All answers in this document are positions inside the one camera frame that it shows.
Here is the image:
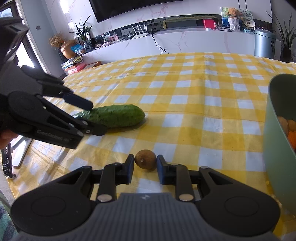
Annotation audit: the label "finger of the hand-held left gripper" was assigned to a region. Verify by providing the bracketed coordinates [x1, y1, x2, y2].
[42, 101, 107, 138]
[21, 65, 93, 110]

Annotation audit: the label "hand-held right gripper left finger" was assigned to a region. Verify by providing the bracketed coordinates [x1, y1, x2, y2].
[54, 154, 135, 203]

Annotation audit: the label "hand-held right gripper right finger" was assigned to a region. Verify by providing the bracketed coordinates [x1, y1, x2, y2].
[157, 154, 233, 203]

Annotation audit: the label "green cucumber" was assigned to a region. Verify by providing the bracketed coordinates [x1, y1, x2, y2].
[73, 104, 146, 128]

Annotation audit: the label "green colander bowl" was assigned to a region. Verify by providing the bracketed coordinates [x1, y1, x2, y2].
[264, 74, 296, 214]

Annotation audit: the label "person's left hand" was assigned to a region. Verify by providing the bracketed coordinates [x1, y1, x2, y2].
[0, 130, 14, 149]

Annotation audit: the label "pink gift box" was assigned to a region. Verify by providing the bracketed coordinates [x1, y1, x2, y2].
[63, 64, 87, 75]

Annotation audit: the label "grey metal stand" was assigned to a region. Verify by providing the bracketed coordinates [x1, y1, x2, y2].
[11, 137, 33, 168]

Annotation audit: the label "blue snack bag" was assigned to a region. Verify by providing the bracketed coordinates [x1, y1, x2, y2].
[70, 44, 85, 55]

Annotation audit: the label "gold vase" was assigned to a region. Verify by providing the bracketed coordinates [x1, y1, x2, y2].
[60, 39, 77, 60]

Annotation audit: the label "dark flat device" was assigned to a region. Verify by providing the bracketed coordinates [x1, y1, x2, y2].
[1, 144, 17, 179]

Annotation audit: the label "dried flowers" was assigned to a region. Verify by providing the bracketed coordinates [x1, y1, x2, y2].
[48, 32, 65, 48]

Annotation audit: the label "leafy plant in glass vase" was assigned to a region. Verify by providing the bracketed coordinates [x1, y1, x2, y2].
[69, 15, 93, 50]

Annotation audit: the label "yellow checked tablecloth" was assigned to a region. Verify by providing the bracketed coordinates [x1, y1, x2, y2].
[6, 52, 296, 233]

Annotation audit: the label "white router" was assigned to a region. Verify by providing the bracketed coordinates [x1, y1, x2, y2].
[132, 22, 149, 39]

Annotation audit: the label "teal fleece blanket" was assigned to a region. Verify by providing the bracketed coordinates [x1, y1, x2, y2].
[0, 192, 296, 241]

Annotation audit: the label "white marble media cabinet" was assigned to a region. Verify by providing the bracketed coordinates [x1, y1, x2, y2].
[81, 27, 282, 68]

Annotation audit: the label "grey metal trash can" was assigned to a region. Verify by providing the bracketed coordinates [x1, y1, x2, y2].
[254, 29, 277, 60]

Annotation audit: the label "teddy bear in basket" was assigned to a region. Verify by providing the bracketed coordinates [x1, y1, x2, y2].
[228, 17, 241, 32]

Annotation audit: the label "blue-green painting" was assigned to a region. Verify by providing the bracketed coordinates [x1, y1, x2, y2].
[221, 7, 232, 27]

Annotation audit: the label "tall-leaf plant in black pot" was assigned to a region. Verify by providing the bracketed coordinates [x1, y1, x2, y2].
[266, 10, 296, 63]

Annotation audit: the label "brown teddy bear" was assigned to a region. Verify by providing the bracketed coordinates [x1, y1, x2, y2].
[227, 8, 240, 19]

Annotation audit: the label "round paper fan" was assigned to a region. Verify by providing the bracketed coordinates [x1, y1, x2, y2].
[238, 9, 251, 23]

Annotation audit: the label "black power cable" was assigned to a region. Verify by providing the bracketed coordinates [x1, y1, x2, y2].
[151, 34, 171, 55]

